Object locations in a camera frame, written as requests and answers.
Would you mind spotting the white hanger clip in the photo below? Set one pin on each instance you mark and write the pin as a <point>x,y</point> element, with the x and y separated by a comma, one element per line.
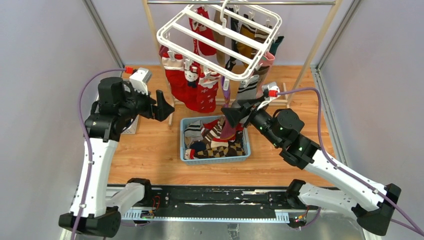
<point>208,75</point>
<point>225,82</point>

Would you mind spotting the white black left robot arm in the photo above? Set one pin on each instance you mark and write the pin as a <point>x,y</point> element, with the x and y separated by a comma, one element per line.
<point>119,103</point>

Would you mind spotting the black blue hanging sock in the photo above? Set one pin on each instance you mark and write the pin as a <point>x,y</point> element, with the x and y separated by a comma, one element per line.
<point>234,26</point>

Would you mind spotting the red animal face sock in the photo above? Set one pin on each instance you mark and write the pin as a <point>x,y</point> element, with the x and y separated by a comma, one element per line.
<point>191,74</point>

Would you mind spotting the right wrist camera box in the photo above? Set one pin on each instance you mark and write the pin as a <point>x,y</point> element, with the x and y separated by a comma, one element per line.
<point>267,93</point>

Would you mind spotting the red beige christmas sock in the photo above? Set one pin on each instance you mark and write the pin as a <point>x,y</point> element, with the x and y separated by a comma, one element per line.
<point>175,74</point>

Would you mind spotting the grey black-striped hanging sock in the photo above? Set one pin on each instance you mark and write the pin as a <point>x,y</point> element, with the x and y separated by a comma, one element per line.
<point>247,90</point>

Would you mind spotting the blue plastic laundry basket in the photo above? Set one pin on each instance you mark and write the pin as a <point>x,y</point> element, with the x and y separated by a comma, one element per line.
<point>201,142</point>

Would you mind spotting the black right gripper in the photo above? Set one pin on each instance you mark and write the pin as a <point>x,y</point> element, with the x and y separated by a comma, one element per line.
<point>235,114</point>

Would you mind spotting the white plastic sock hanger frame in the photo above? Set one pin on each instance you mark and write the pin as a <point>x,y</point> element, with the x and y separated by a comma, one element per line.
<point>229,37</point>

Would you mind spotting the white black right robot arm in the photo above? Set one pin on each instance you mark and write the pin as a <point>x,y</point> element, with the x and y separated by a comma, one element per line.
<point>368,202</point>

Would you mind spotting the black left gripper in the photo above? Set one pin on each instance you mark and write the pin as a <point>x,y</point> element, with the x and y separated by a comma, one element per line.
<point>163,109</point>

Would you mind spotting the red santa snowflake sock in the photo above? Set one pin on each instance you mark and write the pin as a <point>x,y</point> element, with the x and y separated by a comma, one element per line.
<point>206,96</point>

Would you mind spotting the grey black-striped sock in basket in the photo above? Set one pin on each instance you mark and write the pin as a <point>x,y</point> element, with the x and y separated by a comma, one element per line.
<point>193,133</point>

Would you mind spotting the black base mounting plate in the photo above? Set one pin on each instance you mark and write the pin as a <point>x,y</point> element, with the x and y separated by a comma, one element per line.
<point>215,204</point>

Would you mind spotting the red snowflake hanging sock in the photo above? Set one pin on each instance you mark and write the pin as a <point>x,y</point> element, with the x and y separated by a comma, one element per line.
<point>198,28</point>

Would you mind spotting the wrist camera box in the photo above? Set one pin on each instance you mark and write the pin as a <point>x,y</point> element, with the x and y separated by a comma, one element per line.
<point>140,79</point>
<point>267,93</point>

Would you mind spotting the white perforated side basket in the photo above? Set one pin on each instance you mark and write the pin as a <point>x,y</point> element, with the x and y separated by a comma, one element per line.
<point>132,129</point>

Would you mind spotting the brown white striped hanging sock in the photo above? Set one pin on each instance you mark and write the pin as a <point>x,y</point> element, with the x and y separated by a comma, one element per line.
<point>260,37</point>

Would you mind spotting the pink green hanging sock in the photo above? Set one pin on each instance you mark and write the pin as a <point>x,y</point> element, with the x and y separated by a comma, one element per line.
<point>264,66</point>

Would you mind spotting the brown beige striped sock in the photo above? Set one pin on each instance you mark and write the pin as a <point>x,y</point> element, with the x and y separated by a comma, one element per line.
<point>213,135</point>

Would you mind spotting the brown yellow argyle sock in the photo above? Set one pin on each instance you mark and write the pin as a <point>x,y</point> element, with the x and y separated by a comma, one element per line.
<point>219,150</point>

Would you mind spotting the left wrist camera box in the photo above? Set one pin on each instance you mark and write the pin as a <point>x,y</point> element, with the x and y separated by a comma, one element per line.
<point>140,79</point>

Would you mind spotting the maroon purple striped hanging sock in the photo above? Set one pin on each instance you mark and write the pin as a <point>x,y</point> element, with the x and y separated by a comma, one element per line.
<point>163,51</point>

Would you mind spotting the maroon yellow purple long sock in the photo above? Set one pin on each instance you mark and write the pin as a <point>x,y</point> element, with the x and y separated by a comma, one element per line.
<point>228,131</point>

